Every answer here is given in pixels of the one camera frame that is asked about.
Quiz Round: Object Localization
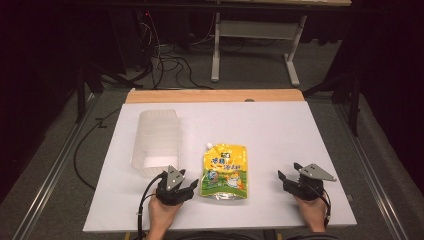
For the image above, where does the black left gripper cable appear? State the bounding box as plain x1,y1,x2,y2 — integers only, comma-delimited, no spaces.
136,172,168,240

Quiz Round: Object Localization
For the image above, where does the long black floor cable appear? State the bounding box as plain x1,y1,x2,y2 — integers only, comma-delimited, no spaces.
73,107,122,192

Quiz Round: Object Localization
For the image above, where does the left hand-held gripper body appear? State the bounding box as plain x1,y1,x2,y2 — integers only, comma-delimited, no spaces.
155,165,195,206

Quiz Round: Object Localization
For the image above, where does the white table mat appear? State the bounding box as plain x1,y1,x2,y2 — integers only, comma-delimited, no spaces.
82,100,358,233

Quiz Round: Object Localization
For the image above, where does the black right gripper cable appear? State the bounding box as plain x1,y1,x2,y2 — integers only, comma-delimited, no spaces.
313,186,333,230

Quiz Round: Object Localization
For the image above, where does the person's left hand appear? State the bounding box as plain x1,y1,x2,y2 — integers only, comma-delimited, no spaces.
147,194,184,233

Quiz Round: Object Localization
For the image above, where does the black metal stand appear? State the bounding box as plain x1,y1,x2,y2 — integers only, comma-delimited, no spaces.
302,68,364,138
73,61,148,125

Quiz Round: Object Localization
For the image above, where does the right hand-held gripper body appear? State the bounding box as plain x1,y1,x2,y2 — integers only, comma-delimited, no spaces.
282,162,338,202

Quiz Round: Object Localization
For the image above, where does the aluminium floor rail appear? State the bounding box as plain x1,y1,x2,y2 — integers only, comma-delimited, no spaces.
333,99,412,240
12,93,103,240

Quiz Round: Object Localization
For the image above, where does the tangle of black floor cables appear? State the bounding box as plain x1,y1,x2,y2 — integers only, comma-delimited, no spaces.
134,9,216,91

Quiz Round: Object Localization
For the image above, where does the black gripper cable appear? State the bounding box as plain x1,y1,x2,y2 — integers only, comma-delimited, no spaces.
313,186,333,230
136,172,168,240

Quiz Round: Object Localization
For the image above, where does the yellow spouted sauce pouch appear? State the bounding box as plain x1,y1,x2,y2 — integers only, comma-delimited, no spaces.
199,142,250,201

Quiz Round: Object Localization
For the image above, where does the white metal desk frame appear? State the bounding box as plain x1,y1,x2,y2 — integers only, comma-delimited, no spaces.
210,12,308,89

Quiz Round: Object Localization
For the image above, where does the person's right hand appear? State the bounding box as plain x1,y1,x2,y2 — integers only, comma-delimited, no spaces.
293,194,329,231

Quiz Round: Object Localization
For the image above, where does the clear plastic storage bin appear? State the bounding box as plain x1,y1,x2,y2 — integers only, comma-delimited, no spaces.
130,108,183,179

